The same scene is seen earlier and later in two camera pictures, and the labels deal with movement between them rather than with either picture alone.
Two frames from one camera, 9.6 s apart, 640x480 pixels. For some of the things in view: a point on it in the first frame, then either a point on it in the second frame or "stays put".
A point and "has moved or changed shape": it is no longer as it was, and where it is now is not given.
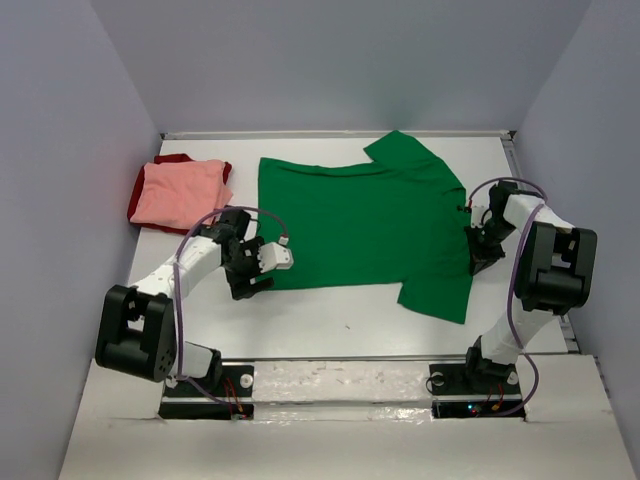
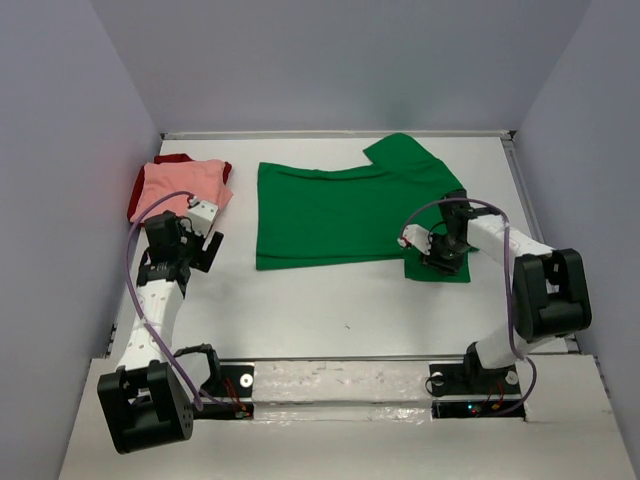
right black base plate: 472,390 stays put
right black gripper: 481,258 to 434,262
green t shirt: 397,219 has moved or changed shape
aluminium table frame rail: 458,135 stays put
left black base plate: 197,399 stays put
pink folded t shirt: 183,194 stays put
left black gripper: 251,247 to 193,235
